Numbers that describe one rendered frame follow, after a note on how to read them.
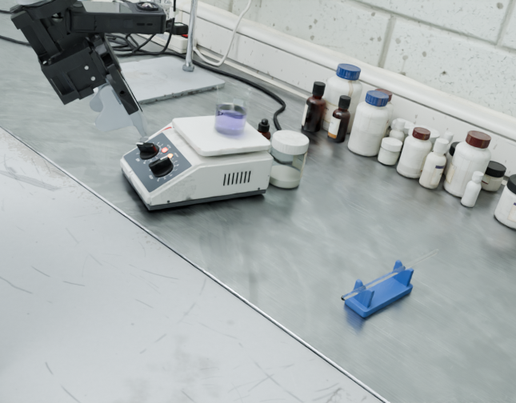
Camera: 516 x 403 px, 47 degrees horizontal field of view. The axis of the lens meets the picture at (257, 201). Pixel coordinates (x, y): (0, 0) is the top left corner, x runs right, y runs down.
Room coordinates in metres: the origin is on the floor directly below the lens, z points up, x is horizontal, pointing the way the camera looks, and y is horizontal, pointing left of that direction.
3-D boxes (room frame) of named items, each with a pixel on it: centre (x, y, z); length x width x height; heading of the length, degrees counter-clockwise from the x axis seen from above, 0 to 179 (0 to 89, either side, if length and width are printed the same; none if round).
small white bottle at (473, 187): (0.91, -0.36, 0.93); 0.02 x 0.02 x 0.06
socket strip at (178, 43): (1.62, 0.40, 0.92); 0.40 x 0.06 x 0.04; 53
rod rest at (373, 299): (0.61, -0.17, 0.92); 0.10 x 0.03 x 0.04; 136
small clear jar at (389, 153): (1.03, -0.23, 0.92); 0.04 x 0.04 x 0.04
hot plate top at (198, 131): (0.84, 0.07, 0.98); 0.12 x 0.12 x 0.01; 34
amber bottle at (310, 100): (1.13, -0.08, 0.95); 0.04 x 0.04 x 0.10
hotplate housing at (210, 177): (0.83, 0.10, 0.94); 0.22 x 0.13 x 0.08; 124
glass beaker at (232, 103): (0.84, 0.06, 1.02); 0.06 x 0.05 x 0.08; 11
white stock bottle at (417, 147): (1.00, -0.27, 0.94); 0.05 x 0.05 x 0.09
